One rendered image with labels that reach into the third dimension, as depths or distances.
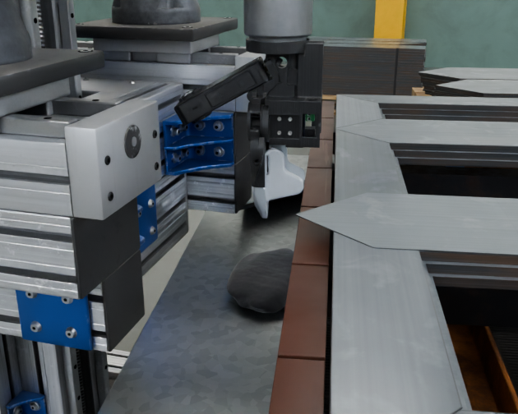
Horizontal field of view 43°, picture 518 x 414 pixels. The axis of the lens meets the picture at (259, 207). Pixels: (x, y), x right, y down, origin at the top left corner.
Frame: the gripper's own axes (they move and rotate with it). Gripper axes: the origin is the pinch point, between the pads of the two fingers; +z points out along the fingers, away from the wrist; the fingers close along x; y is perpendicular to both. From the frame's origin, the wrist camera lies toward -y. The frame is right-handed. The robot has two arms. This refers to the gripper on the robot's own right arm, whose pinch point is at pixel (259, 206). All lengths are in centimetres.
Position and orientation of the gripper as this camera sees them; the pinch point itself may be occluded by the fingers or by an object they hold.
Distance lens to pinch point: 79.8
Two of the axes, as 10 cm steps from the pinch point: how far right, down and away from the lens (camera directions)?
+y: 9.9, 0.4, -1.1
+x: 1.1, -3.5, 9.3
